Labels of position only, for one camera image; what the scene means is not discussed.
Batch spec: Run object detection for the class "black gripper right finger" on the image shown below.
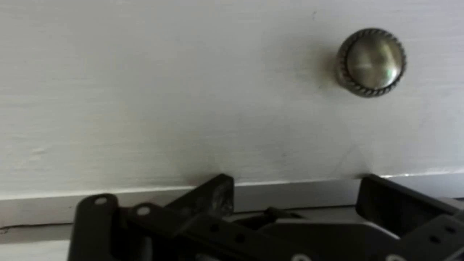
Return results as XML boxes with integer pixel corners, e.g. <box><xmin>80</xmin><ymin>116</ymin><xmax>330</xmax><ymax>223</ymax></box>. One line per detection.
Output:
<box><xmin>356</xmin><ymin>172</ymin><xmax>464</xmax><ymax>261</ymax></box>

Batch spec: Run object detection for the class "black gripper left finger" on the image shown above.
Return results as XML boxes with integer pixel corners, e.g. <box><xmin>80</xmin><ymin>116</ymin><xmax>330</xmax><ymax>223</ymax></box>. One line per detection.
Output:
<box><xmin>66</xmin><ymin>172</ymin><xmax>273</xmax><ymax>261</ymax></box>

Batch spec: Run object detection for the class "brass drawer knob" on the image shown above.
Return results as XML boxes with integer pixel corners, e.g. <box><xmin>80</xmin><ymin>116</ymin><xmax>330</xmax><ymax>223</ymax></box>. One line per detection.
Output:
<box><xmin>335</xmin><ymin>26</ymin><xmax>409</xmax><ymax>98</ymax></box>

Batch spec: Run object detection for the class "white drawer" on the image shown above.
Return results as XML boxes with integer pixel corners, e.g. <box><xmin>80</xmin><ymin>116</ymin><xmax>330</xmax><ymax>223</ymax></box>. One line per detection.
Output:
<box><xmin>0</xmin><ymin>0</ymin><xmax>464</xmax><ymax>200</ymax></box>

